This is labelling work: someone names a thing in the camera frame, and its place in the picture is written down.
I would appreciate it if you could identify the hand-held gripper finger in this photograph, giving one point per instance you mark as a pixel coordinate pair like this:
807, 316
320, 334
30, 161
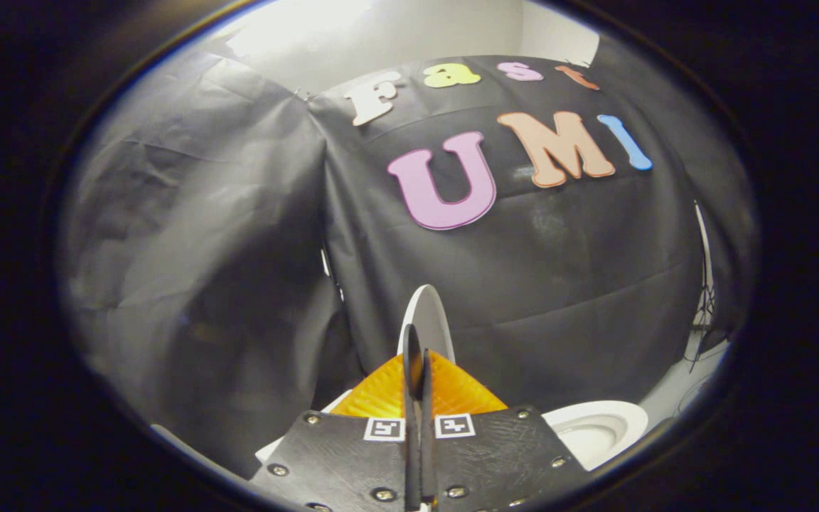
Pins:
411, 427
427, 441

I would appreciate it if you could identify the white toilet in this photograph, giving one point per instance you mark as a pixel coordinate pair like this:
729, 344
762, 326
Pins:
598, 427

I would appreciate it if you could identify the black backdrop cloth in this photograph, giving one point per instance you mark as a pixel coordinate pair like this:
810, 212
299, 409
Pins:
239, 213

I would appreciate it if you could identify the black tripod stand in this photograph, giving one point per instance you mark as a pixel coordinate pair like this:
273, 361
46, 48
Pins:
702, 313

